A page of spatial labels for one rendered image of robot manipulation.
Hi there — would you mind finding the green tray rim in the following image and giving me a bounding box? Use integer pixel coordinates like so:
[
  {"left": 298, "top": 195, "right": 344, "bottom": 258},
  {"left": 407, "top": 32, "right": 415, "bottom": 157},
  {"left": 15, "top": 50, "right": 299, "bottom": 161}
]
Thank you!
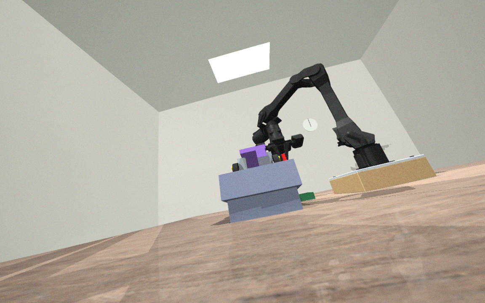
[{"left": 299, "top": 192, "right": 315, "bottom": 201}]

